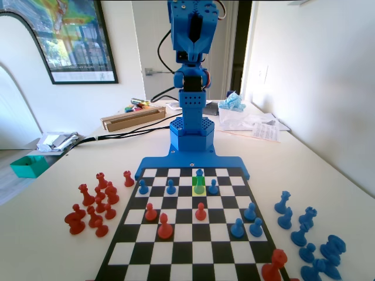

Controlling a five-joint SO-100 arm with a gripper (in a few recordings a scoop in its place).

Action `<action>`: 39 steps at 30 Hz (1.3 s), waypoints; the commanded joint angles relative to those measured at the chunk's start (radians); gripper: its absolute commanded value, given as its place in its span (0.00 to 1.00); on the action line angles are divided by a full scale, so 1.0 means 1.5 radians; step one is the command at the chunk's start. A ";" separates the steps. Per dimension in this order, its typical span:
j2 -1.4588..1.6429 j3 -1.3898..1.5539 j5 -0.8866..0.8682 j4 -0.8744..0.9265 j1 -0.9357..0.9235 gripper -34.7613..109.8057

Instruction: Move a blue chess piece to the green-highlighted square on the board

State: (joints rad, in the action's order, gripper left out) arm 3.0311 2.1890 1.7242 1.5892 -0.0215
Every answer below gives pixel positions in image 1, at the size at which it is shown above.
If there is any clear plastic bag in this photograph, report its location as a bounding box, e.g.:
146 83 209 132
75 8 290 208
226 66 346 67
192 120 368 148
218 107 256 132

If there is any red bishop chess piece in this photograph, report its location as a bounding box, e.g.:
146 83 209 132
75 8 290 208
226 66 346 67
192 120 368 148
87 205 104 228

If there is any black table cable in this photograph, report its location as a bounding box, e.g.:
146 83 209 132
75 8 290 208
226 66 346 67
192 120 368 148
63 112 183 153
96 125 171 140

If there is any red pawn front left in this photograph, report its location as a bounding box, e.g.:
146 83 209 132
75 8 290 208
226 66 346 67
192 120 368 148
157 213 174 240

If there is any blue king chess piece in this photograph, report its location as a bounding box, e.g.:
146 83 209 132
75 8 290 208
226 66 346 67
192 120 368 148
193 168 206 196

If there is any printed paper sheet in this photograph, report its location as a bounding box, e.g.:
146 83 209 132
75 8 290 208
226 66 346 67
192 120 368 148
251 122 282 143

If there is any black framed map poster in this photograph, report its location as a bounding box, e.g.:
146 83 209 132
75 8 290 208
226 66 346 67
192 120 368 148
0 0 120 85

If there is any blue plastic chess bishop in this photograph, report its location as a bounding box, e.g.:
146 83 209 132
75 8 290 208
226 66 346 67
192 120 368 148
300 258 326 281
290 222 311 246

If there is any red queen chess piece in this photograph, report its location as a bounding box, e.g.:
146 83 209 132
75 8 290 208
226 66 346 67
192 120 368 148
78 183 96 207

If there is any dark grey box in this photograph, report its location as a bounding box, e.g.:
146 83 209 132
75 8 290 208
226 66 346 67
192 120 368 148
203 101 220 116

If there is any long brown cardboard box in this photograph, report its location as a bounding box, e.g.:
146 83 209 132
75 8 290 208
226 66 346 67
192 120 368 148
100 105 167 133

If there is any blue white patterned cloth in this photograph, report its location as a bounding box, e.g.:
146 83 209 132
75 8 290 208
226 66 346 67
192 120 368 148
218 91 247 112

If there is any blue plastic chess queen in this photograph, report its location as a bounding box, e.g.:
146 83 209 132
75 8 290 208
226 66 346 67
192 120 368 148
274 190 292 214

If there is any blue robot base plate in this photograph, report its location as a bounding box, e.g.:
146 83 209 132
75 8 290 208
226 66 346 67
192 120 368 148
134 145 252 181

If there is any green plastic bin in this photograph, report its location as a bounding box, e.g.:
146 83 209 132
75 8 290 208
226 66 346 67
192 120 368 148
9 155 49 179

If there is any colourful marker set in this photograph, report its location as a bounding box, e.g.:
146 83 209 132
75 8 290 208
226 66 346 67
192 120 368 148
124 102 152 114

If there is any crumpled silver foil bag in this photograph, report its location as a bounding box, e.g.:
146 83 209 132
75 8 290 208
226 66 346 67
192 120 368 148
36 131 80 153

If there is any black and white chessboard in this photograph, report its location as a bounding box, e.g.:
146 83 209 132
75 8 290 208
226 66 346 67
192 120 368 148
95 167 291 281

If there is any white paper stack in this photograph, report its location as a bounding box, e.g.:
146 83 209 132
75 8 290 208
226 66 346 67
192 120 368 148
246 112 291 132

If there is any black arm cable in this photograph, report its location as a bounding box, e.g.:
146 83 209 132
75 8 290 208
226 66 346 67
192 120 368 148
151 29 180 102

